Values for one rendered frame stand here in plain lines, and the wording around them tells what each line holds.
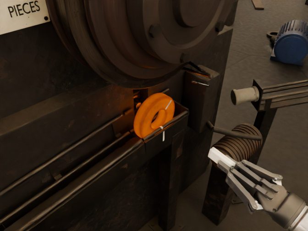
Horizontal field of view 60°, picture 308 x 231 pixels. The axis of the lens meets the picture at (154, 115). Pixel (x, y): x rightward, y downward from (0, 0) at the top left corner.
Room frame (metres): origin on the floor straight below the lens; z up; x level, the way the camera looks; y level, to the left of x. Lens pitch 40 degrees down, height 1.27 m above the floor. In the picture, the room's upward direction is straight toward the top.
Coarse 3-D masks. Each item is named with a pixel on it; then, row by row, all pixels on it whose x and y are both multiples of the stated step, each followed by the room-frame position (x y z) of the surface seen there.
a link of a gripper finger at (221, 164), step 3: (219, 162) 0.44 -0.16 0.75; (222, 162) 0.44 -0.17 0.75; (219, 165) 0.43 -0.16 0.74; (222, 165) 0.43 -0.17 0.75; (225, 165) 0.43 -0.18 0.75; (222, 168) 0.43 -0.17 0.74; (225, 168) 0.42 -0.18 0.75; (228, 168) 0.42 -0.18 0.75; (225, 171) 0.42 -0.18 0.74; (228, 171) 0.41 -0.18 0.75; (228, 180) 0.39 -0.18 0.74
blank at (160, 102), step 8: (152, 96) 0.64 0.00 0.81; (160, 96) 0.64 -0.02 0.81; (168, 96) 0.66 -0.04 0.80; (144, 104) 0.61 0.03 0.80; (152, 104) 0.60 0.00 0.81; (160, 104) 0.63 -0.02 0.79; (168, 104) 0.65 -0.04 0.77; (144, 112) 0.59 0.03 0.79; (152, 112) 0.60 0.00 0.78; (160, 112) 0.66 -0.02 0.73; (168, 112) 0.65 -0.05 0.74; (136, 120) 0.59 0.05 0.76; (144, 120) 0.58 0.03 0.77; (160, 120) 0.65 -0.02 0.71; (168, 120) 0.65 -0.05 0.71; (136, 128) 0.58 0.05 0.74; (144, 128) 0.58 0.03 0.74; (152, 128) 0.60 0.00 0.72; (144, 136) 0.58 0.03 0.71
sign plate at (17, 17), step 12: (0, 0) 0.50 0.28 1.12; (12, 0) 0.52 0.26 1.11; (24, 0) 0.53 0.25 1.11; (36, 0) 0.55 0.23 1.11; (0, 12) 0.50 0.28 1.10; (12, 12) 0.51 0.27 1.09; (24, 12) 0.53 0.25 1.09; (36, 12) 0.54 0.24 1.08; (0, 24) 0.49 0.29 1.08; (12, 24) 0.51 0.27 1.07; (24, 24) 0.52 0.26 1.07; (36, 24) 0.54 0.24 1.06
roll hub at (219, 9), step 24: (144, 0) 0.45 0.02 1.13; (168, 0) 0.50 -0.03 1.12; (192, 0) 0.52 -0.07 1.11; (216, 0) 0.61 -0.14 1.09; (144, 24) 0.45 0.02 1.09; (168, 24) 0.51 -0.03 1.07; (192, 24) 0.53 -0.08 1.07; (216, 24) 0.60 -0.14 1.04; (144, 48) 0.49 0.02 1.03; (168, 48) 0.49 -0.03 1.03; (192, 48) 0.55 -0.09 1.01
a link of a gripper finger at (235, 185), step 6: (228, 174) 0.40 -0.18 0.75; (234, 180) 0.38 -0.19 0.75; (234, 186) 0.37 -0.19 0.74; (240, 186) 0.37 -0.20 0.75; (240, 192) 0.36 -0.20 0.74; (246, 192) 0.35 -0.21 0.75; (240, 198) 0.35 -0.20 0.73; (246, 198) 0.34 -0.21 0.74; (252, 198) 0.34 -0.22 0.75; (246, 204) 0.34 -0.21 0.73; (252, 204) 0.32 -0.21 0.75
